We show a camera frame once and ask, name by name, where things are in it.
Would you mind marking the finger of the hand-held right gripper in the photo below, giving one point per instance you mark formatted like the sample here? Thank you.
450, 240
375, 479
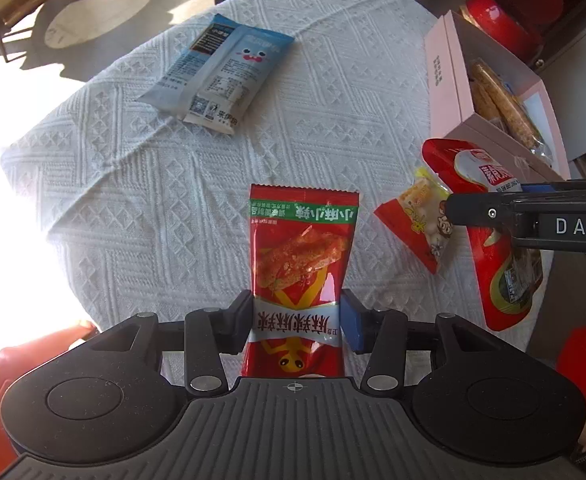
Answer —
538, 189
478, 210

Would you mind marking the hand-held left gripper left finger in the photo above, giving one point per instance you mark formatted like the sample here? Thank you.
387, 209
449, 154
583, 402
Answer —
240, 320

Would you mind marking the pink cardboard box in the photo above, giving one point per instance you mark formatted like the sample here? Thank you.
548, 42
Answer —
448, 75

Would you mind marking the red round container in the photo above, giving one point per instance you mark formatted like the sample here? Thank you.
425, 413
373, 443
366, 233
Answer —
498, 25

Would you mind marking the red spicy strip packet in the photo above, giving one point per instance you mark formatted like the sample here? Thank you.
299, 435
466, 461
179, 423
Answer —
298, 260

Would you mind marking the clear wrapped crispy snack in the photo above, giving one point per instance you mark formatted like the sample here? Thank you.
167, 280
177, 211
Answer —
518, 115

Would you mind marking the round pastry clear packet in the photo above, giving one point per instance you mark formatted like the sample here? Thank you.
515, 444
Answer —
483, 90

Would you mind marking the blue white snack packet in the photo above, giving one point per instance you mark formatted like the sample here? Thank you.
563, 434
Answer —
223, 70

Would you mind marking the small red yellow snack packet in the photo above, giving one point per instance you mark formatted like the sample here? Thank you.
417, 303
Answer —
423, 220

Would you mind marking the large red snack bag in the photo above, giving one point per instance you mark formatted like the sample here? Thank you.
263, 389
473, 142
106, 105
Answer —
503, 270

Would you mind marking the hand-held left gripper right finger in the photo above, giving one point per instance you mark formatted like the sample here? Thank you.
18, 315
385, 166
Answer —
351, 325

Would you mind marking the white textured tablecloth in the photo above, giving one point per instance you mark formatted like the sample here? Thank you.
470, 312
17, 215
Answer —
148, 185

